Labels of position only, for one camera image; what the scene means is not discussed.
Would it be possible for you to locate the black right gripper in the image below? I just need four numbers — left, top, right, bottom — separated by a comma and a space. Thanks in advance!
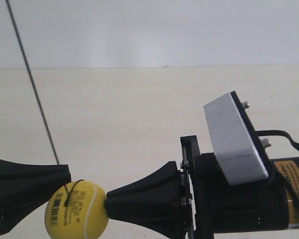
105, 135, 289, 239

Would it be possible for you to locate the black string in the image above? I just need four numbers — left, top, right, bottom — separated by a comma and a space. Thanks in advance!
5, 0, 85, 207

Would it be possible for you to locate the yellow tennis ball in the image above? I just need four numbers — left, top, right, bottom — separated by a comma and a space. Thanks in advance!
45, 180, 109, 239

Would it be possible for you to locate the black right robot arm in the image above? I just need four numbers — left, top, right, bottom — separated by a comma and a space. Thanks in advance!
105, 135, 299, 239

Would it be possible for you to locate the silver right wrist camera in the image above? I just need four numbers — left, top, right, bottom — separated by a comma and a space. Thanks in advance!
204, 91, 269, 185

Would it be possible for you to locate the black camera cable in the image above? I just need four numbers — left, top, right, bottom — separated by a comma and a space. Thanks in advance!
256, 129, 299, 239

